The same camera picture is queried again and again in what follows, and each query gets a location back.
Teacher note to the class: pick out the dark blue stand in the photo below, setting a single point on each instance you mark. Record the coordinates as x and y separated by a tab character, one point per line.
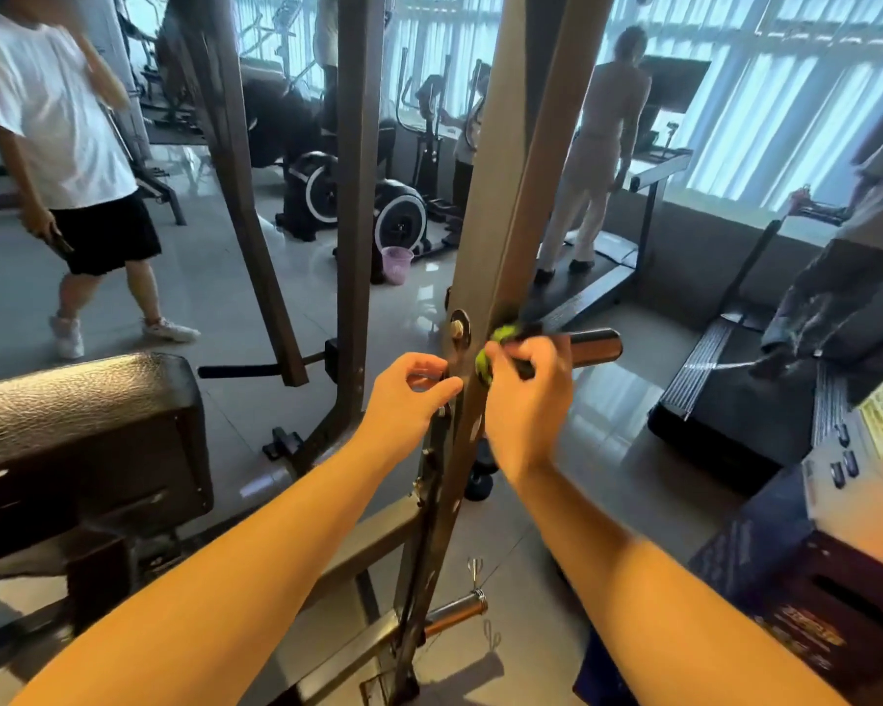
751	595

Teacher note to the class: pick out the green cleaning cloth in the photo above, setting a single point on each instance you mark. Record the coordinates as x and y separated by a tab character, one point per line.
493	345

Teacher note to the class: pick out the black treadmill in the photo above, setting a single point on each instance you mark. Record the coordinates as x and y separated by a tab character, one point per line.
589	272
736	404

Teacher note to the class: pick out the large bright window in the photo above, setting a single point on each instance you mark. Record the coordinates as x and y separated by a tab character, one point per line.
795	81
427	51

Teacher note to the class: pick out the person's right hand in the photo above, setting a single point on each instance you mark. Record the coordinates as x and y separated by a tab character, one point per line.
527	404

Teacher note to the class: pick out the chrome weight storage peg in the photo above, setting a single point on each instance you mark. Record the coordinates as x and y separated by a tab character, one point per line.
453	615

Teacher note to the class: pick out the large black dumbbell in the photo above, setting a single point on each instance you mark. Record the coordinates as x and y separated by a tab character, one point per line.
479	478

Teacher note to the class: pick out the pink plastic bucket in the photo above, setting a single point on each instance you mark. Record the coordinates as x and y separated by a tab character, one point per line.
396	265

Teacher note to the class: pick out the grey steel gym machine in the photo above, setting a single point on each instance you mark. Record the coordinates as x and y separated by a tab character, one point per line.
515	154

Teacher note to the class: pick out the metal spring barbell collar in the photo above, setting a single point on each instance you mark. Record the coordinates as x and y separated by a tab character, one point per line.
476	573

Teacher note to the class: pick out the person's left hand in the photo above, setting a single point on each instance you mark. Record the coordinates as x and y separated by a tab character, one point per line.
405	404

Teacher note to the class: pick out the person's left forearm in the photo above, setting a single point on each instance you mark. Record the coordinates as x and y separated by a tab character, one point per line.
192	595

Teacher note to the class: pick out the black padded bench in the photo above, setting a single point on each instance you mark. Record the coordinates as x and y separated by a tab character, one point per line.
81	448

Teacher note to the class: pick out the person's right forearm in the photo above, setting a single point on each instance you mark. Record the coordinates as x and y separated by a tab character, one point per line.
662	610

